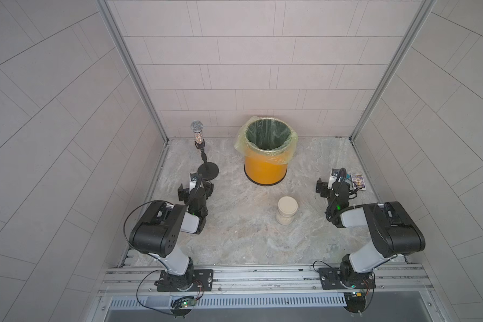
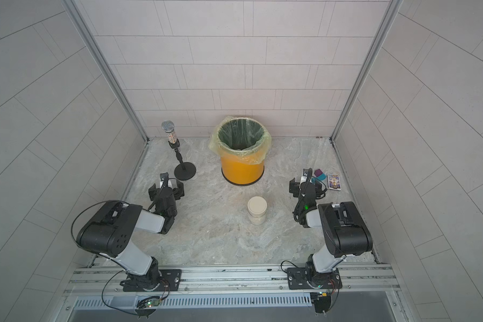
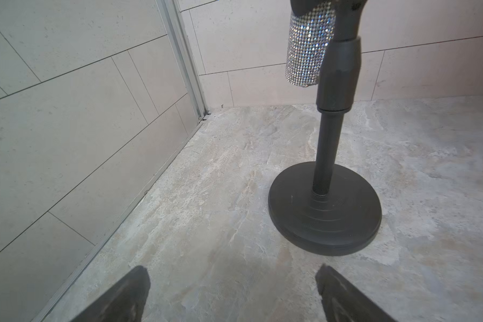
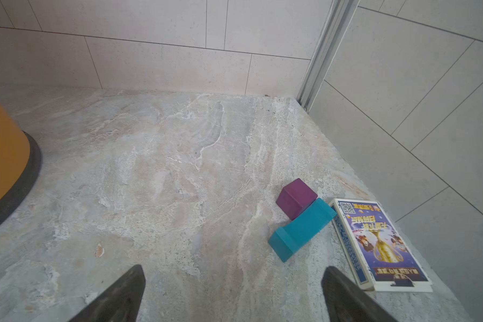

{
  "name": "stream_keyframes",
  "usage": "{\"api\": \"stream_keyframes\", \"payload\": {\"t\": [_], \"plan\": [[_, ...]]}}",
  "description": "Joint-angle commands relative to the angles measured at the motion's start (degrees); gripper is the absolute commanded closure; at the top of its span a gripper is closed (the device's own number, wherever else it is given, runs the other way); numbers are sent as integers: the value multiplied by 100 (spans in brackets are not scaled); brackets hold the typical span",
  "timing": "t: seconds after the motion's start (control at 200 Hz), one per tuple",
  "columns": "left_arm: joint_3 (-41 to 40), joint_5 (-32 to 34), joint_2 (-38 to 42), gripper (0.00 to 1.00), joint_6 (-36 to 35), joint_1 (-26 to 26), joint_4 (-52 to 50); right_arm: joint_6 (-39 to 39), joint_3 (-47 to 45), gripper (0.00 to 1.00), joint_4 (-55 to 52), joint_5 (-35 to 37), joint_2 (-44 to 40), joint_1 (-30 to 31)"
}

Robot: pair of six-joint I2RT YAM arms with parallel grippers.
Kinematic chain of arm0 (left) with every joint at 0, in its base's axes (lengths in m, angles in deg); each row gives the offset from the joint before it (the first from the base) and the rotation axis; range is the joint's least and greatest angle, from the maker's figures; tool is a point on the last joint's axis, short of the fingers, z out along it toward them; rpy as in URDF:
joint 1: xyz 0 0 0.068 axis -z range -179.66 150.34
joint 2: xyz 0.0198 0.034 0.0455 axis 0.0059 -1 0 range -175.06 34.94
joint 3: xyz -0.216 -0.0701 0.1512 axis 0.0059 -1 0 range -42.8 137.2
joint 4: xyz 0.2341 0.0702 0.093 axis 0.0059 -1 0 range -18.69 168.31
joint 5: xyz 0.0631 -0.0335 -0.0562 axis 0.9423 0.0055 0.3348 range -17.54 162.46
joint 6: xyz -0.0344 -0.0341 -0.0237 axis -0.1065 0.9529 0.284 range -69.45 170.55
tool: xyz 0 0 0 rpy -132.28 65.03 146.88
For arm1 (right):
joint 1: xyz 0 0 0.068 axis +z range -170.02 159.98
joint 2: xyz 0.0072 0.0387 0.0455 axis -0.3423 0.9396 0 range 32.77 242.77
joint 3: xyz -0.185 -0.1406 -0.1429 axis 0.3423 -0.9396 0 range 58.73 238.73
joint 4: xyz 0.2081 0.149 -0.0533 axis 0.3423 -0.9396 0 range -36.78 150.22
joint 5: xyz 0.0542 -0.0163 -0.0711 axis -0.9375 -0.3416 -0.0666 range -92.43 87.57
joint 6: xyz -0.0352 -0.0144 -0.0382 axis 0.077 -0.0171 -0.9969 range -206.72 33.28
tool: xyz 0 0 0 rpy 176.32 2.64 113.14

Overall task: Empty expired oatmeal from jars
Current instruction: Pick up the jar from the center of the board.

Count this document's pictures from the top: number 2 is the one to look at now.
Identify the black stand with shaker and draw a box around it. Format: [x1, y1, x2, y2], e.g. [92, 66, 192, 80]
[162, 120, 197, 181]

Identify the orange trash bin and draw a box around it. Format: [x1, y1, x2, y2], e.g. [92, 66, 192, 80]
[221, 158, 264, 186]

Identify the aluminium mounting rail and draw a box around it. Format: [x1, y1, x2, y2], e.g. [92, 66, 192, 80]
[66, 263, 400, 297]

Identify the right controller board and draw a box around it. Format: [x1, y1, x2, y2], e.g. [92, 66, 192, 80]
[310, 292, 331, 314]

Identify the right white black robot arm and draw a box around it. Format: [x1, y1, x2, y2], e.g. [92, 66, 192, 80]
[289, 177, 373, 290]

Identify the cream jar lid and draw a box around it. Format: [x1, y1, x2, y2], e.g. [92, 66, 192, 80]
[248, 196, 268, 217]

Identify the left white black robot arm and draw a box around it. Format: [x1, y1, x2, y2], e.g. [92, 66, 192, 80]
[76, 177, 185, 292]

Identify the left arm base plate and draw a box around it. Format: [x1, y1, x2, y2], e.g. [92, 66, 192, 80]
[120, 268, 182, 292]

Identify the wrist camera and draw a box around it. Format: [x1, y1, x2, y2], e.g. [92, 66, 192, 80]
[160, 173, 170, 189]
[300, 168, 313, 183]

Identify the purple card pack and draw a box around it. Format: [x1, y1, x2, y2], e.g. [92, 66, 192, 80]
[327, 174, 342, 191]

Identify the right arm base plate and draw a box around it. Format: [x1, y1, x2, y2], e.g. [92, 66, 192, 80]
[287, 267, 343, 292]

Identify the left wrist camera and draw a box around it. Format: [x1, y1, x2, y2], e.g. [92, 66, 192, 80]
[160, 173, 170, 189]

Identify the controller board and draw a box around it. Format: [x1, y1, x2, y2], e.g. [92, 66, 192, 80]
[310, 292, 331, 314]
[135, 296, 161, 319]

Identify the left controller board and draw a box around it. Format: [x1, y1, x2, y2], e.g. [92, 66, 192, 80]
[135, 296, 161, 319]

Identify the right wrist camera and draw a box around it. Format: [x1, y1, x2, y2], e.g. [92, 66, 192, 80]
[300, 168, 313, 183]

